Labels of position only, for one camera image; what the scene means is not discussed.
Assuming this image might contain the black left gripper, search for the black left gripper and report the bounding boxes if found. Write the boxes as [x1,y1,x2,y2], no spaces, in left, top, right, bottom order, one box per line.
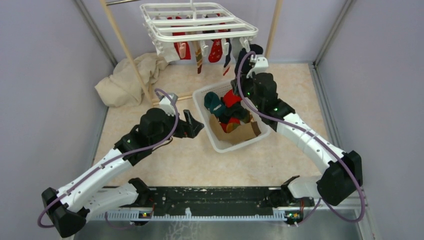
[150,108,204,148]

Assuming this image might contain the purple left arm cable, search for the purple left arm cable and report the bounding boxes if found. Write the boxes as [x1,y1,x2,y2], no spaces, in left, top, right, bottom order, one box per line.
[37,88,180,229]

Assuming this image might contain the red snowflake sock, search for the red snowflake sock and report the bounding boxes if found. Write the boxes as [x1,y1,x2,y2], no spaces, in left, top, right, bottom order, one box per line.
[204,29,226,63]

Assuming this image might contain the red sock in basket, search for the red sock in basket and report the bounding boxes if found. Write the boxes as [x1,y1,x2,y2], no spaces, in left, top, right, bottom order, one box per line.
[221,89,242,108]

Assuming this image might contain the beige crumpled cloth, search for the beige crumpled cloth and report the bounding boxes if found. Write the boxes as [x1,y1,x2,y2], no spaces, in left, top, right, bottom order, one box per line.
[94,53,169,108]

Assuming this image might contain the white plastic laundry basket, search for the white plastic laundry basket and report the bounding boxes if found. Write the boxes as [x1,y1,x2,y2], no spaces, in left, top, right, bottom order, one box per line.
[192,80,271,153]

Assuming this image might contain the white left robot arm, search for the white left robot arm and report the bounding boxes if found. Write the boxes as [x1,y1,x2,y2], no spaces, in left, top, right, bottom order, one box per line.
[41,107,204,238]

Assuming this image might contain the teal sock in basket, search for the teal sock in basket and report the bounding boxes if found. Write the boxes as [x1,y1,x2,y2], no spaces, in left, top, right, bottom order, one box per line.
[203,91,227,118]

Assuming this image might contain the brown cloth in basket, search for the brown cloth in basket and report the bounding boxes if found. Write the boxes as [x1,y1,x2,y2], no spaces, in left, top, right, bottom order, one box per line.
[208,116,262,145]

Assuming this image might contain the wooden drying rack frame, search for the wooden drying rack frame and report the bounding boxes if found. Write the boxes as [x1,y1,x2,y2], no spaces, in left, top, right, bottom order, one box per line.
[100,0,283,106]

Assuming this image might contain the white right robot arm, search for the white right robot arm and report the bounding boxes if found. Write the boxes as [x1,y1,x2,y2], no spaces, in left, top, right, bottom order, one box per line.
[230,72,363,206]

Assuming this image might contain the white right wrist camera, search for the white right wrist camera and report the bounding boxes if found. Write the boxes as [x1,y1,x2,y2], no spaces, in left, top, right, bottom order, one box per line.
[246,55,269,78]

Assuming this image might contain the brown striped sock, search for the brown striped sock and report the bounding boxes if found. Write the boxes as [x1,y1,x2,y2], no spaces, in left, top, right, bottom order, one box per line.
[194,41,203,74]

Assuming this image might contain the navy red sock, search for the navy red sock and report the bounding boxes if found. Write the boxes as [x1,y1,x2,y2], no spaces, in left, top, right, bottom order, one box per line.
[222,38,232,76]

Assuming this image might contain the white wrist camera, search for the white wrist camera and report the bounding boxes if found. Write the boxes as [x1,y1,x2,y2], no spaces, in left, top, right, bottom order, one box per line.
[159,93,178,116]
[246,55,269,78]

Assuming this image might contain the red plain sock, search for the red plain sock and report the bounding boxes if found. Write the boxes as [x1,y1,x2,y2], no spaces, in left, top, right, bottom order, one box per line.
[167,16,192,60]

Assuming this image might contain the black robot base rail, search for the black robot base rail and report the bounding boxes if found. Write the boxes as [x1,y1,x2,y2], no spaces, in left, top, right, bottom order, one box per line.
[99,185,332,223]

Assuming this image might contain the white plastic sock hanger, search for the white plastic sock hanger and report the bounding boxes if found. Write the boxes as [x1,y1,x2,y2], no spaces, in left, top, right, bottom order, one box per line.
[139,0,259,47]

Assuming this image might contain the dark navy sock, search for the dark navy sock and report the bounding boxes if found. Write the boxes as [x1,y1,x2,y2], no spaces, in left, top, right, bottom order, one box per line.
[234,43,264,76]

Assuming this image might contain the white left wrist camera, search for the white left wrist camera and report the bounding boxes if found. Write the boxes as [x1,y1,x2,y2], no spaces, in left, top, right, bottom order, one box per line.
[159,93,178,116]

